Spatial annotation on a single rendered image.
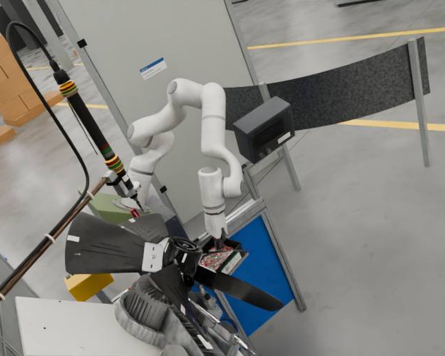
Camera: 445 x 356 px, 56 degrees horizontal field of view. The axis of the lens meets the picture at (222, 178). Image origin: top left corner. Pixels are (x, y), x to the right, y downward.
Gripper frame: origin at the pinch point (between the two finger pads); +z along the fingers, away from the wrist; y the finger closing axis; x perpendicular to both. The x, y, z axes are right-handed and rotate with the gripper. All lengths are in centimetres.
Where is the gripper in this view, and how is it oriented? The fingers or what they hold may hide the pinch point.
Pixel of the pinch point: (219, 244)
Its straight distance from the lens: 164.8
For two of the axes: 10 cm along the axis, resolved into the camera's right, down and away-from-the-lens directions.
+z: 1.1, 9.1, 4.0
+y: 5.0, 3.0, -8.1
